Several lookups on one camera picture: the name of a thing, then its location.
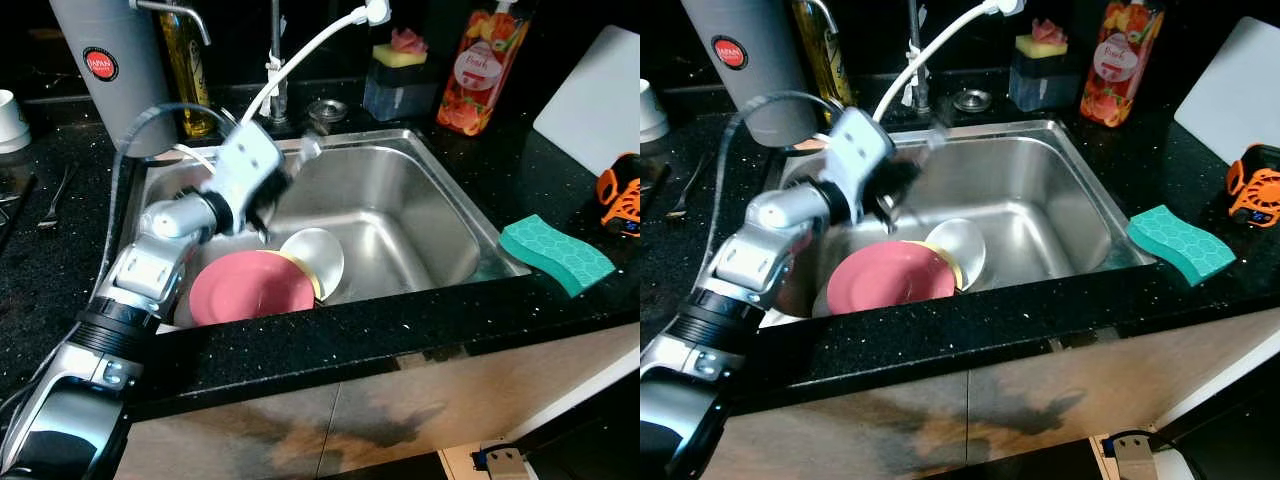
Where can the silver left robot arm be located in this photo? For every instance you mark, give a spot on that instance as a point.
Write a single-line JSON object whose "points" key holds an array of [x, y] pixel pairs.
{"points": [[140, 275], [760, 262]]}

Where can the brown wooden cabinet door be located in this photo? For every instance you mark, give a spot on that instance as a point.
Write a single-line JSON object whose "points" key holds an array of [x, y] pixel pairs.
{"points": [[230, 440], [1100, 390], [480, 400], [850, 430]]}

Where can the pink round plate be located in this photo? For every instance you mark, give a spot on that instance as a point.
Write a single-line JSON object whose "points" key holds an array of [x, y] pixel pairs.
{"points": [[890, 278], [250, 290]]}

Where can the orange peach soap bottle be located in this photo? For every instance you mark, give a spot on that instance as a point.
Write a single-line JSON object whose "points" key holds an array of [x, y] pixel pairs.
{"points": [[480, 80], [1120, 70]]}

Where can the white bowl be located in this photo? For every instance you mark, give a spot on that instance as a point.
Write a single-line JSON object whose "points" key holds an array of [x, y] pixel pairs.
{"points": [[960, 250], [318, 262]]}

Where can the teal wavy sponge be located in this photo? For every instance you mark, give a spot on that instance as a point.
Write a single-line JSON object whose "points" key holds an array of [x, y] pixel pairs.
{"points": [[1180, 245], [555, 255]]}

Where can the white blue floor device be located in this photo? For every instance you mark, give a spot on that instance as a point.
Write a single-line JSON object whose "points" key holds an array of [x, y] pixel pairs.
{"points": [[505, 465], [1135, 460]]}

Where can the orange black handheld fan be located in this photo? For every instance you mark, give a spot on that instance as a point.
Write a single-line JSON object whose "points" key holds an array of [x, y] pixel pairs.
{"points": [[620, 195], [1255, 190]]}

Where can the round metal sink cap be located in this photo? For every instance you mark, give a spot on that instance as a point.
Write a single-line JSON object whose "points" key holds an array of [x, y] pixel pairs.
{"points": [[972, 100], [327, 110]]}

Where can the yellow sponge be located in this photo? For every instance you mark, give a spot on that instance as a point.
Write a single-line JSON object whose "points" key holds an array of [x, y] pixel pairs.
{"points": [[385, 58], [1028, 48]]}

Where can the pink scrubber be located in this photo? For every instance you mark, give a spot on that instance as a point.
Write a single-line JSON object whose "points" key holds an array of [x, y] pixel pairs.
{"points": [[408, 42], [1052, 32]]}

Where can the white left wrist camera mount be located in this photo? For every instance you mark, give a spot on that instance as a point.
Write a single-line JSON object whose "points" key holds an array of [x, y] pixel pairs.
{"points": [[245, 155], [860, 140]]}

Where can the white faucet adapter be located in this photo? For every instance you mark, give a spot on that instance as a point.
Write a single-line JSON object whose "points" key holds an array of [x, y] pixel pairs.
{"points": [[1012, 7], [378, 12]]}

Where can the stainless steel sink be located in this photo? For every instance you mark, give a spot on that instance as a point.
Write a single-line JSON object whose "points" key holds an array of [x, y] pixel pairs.
{"points": [[400, 200], [1040, 190]]}

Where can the yellow oil bottle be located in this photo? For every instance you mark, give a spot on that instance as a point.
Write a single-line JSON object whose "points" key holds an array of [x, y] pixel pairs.
{"points": [[825, 60], [195, 95]]}

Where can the white cartoon print mug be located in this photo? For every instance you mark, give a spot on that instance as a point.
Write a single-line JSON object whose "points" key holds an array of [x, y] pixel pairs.
{"points": [[12, 125], [652, 115]]}

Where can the dark sponge holder box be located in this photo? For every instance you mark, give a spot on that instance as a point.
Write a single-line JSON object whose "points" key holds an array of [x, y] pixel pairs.
{"points": [[1045, 88], [400, 98]]}

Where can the grey cylindrical water filter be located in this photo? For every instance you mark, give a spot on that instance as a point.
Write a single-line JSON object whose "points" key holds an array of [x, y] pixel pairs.
{"points": [[110, 90], [745, 80]]}

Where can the white cutting board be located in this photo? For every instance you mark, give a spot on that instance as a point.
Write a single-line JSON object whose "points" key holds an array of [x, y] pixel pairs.
{"points": [[1235, 90], [595, 100]]}

